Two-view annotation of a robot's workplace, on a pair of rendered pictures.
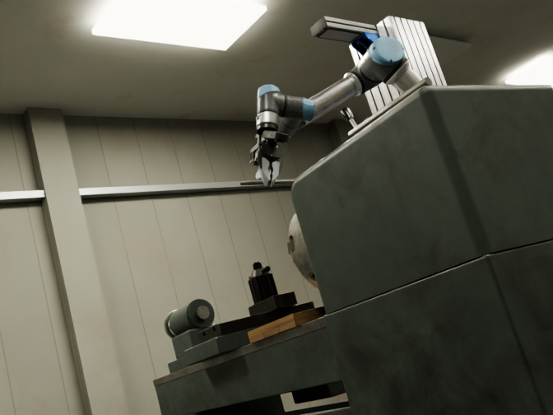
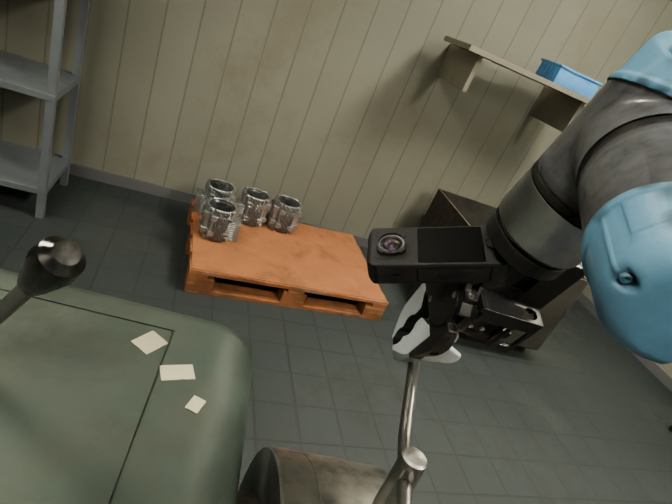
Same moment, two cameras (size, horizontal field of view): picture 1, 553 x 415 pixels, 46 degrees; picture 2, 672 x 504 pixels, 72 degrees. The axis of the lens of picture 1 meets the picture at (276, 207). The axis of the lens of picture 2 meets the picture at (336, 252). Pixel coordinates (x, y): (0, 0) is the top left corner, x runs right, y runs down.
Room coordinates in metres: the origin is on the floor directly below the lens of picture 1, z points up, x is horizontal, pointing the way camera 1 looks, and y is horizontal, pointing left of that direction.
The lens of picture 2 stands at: (1.99, -0.43, 1.59)
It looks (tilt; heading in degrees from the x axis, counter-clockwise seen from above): 26 degrees down; 110
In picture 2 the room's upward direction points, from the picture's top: 24 degrees clockwise
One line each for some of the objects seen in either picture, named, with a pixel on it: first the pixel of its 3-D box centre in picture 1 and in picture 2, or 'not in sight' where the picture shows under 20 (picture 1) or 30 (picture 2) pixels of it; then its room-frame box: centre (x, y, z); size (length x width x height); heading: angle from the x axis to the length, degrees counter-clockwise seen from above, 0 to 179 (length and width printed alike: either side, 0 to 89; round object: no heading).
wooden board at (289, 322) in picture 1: (314, 318); not in sight; (2.22, -0.02, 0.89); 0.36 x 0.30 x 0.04; 125
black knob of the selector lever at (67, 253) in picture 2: (347, 115); (49, 271); (1.76, -0.27, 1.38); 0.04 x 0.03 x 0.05; 35
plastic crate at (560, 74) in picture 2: not in sight; (567, 79); (1.70, 3.21, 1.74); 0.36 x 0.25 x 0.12; 42
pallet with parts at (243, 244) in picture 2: not in sight; (288, 245); (0.80, 2.01, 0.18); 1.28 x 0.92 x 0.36; 42
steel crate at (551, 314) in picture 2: not in sight; (482, 271); (1.90, 2.94, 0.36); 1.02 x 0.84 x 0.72; 132
